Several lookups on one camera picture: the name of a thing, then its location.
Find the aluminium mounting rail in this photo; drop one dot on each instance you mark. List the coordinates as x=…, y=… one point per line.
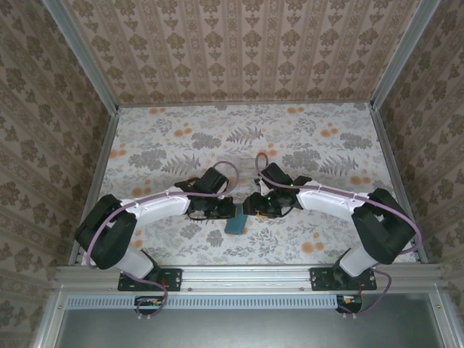
x=246, y=277

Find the teal leather card holder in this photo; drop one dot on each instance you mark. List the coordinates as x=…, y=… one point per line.
x=235, y=226

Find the aluminium table side rail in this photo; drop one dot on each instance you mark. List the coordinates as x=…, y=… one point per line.
x=102, y=159
x=390, y=159

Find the floral printed table cover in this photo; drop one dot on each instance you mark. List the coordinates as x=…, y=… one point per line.
x=181, y=123

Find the grey metal panel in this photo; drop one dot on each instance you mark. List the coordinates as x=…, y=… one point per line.
x=235, y=330

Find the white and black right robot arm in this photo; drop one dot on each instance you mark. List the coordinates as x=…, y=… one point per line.
x=326, y=199

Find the aluminium frame post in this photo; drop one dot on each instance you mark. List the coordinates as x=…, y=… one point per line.
x=89, y=61
x=395, y=54

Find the black controller board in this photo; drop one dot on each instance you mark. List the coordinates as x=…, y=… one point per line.
x=148, y=303
x=349, y=303

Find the clear acrylic card box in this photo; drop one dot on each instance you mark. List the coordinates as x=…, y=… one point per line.
x=246, y=170

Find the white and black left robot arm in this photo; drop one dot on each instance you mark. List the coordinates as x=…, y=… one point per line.
x=159, y=209

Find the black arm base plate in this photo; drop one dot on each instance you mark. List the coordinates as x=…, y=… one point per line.
x=320, y=279
x=170, y=279

